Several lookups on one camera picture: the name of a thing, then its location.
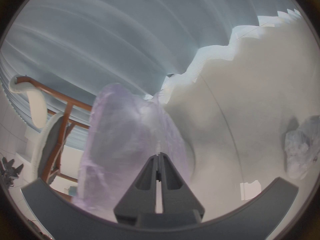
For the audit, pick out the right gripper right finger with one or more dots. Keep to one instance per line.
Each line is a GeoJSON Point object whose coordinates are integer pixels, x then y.
{"type": "Point", "coordinates": [185, 201]}

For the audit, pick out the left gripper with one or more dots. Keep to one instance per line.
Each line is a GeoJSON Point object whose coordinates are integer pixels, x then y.
{"type": "Point", "coordinates": [10, 175]}

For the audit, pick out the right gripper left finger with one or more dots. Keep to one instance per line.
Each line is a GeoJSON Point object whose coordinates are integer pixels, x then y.
{"type": "Point", "coordinates": [130, 204]}

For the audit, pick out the purple plastic bag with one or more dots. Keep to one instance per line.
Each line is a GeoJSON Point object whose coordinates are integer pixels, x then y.
{"type": "Point", "coordinates": [112, 134]}

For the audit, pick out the white trash bin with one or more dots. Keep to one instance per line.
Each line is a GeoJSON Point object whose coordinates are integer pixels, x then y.
{"type": "Point", "coordinates": [175, 134]}

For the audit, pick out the white cushioned wooden chair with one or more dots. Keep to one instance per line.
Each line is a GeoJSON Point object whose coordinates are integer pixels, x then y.
{"type": "Point", "coordinates": [37, 109]}

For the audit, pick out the pale blue curtain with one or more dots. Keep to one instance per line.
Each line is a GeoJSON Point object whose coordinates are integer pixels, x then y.
{"type": "Point", "coordinates": [100, 34]}

